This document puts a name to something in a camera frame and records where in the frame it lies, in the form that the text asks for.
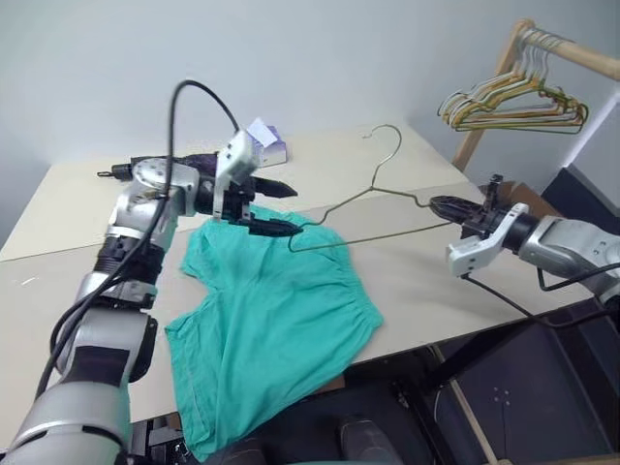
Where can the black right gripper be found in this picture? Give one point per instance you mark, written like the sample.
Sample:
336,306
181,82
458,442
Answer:
479,220

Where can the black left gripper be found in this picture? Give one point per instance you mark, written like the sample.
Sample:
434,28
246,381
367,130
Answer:
239,201

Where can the green shorts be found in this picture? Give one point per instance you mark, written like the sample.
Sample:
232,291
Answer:
271,315

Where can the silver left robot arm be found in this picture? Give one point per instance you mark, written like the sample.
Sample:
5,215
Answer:
92,349

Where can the purple white tissue box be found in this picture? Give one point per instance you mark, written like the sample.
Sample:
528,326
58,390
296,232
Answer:
271,147

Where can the brown cardboard box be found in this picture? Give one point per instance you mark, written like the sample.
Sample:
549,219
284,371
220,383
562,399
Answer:
533,198

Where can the black cabinet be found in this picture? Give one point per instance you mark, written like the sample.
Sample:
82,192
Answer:
586,189

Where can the bunch of hangers on rack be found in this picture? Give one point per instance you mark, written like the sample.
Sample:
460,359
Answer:
585,114

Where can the wooden clothes rack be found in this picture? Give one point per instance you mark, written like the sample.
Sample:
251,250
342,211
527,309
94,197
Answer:
581,52

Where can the wooden slat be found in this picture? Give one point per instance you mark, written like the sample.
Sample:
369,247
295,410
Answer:
472,421

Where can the black equipment case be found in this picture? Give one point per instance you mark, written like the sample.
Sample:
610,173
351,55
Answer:
533,412

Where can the dark rounded shape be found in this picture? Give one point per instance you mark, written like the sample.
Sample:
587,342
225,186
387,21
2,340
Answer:
361,433

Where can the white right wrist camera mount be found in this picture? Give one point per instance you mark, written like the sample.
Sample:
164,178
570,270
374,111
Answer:
472,254

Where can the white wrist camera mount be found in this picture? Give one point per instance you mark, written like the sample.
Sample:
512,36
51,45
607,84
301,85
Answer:
237,157
472,254

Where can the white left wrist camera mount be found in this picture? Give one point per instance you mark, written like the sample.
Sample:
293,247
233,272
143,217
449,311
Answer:
237,157

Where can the black table frame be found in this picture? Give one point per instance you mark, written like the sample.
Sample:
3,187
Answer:
484,351

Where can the black metal bracket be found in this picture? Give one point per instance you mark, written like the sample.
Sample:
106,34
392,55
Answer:
160,436

